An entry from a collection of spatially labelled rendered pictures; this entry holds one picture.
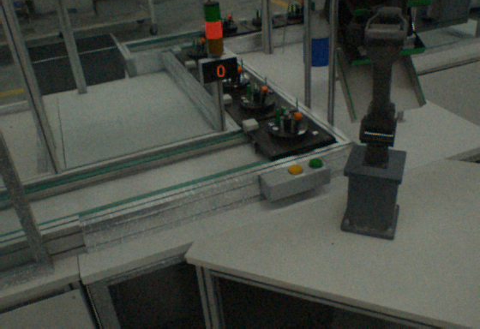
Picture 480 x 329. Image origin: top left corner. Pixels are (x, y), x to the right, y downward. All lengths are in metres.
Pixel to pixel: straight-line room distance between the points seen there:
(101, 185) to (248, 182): 0.48
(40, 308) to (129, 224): 0.32
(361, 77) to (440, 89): 1.07
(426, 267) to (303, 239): 0.32
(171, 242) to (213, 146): 0.42
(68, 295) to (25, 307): 0.11
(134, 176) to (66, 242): 0.33
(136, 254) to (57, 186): 0.38
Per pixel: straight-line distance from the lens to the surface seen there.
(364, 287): 1.17
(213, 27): 1.43
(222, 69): 1.48
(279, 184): 1.32
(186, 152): 1.55
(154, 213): 1.31
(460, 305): 1.19
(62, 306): 1.39
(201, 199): 1.33
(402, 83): 1.73
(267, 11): 2.60
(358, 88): 1.64
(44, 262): 1.32
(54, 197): 1.53
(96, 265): 1.31
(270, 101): 1.75
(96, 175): 1.52
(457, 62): 2.71
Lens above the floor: 1.72
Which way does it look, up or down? 30 degrees down
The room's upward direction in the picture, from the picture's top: 5 degrees counter-clockwise
